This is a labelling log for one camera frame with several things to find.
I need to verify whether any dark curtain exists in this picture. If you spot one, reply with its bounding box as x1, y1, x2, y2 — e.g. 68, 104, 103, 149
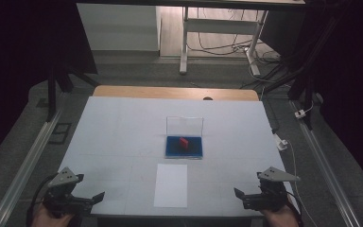
259, 0, 363, 197
0, 0, 98, 171

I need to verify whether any dark desk top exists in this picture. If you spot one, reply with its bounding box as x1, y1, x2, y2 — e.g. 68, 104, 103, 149
75, 0, 306, 10

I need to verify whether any white paper sheet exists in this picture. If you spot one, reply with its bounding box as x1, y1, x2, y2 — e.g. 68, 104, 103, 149
153, 163, 189, 209

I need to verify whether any person's right hand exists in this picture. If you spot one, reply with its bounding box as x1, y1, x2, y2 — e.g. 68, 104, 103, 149
260, 202, 301, 227

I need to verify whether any white table cover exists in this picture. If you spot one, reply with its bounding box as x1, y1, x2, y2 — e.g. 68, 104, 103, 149
58, 96, 301, 218

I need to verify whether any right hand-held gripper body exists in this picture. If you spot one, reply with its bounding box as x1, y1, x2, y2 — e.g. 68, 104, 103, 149
241, 166, 301, 213

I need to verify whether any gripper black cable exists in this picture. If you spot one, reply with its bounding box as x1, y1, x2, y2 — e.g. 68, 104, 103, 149
26, 172, 60, 227
285, 190, 305, 227

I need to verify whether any person's left hand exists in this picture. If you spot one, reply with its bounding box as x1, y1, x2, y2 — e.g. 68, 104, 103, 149
31, 203, 77, 227

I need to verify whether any black metal stand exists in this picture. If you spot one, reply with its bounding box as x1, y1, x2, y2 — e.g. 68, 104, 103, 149
263, 12, 344, 131
45, 62, 100, 123

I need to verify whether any wooden table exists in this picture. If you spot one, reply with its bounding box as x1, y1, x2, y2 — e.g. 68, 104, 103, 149
93, 84, 260, 102

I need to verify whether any bundle of floor cables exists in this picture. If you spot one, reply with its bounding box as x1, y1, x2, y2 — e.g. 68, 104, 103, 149
185, 8, 292, 91

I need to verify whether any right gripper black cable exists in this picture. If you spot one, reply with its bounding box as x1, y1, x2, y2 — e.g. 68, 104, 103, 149
285, 190, 305, 227

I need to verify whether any white cabinet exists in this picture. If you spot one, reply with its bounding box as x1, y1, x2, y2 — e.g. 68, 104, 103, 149
76, 3, 163, 52

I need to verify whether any white cable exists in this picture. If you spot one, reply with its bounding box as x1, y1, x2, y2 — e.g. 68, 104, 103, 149
285, 140, 319, 227

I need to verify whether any white desk frame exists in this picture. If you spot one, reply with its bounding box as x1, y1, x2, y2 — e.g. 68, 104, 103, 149
179, 6, 269, 77

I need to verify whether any white power adapter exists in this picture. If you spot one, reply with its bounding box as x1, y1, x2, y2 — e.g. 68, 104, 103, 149
274, 133, 289, 151

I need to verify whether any aluminium rail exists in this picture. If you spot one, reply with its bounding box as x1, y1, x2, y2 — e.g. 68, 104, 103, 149
289, 99, 362, 227
0, 108, 63, 227

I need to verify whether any blue ink pad box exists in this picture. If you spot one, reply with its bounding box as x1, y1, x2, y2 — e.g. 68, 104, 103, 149
164, 115, 205, 160

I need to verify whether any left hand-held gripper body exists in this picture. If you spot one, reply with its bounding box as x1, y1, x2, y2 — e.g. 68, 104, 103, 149
43, 166, 93, 219

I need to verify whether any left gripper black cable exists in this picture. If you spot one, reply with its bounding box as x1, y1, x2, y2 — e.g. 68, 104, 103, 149
26, 172, 60, 227

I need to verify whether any black floor frame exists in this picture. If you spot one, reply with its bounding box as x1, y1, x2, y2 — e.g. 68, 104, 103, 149
47, 122, 73, 146

